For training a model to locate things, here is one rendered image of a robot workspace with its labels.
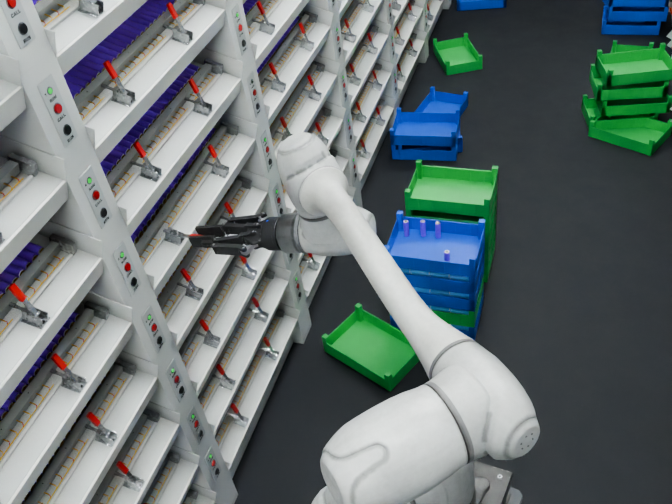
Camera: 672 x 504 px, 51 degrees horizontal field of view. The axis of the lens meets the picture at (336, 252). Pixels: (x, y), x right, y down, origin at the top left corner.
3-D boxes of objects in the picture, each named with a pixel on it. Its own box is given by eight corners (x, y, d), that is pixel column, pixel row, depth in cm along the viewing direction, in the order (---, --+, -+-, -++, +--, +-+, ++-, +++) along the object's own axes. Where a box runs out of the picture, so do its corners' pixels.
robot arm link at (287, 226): (319, 234, 160) (296, 235, 162) (306, 202, 154) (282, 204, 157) (306, 262, 153) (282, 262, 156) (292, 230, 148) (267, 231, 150)
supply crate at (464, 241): (485, 237, 241) (485, 218, 236) (475, 278, 227) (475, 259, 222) (399, 227, 250) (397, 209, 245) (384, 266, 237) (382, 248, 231)
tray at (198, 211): (253, 150, 202) (257, 124, 196) (153, 303, 161) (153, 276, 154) (188, 126, 204) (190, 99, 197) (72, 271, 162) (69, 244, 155)
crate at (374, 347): (425, 353, 248) (425, 338, 243) (390, 392, 238) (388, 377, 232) (360, 317, 264) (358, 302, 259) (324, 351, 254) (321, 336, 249)
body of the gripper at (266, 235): (282, 259, 156) (246, 259, 159) (295, 233, 161) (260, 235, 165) (270, 232, 151) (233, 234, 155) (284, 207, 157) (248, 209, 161)
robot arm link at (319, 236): (322, 233, 161) (302, 188, 152) (386, 230, 154) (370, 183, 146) (307, 267, 154) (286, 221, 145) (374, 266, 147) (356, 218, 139)
